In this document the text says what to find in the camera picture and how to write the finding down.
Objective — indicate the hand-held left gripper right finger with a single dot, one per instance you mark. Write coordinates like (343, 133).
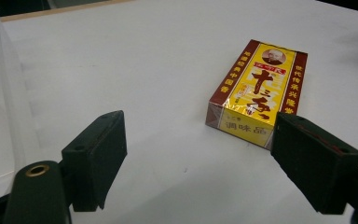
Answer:
(313, 161)

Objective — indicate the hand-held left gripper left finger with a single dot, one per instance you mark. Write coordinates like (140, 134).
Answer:
(93, 161)

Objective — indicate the yellow and red seasoning box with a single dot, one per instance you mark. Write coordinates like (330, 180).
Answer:
(258, 90)

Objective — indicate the clear plastic container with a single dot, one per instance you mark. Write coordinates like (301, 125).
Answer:
(0, 105)

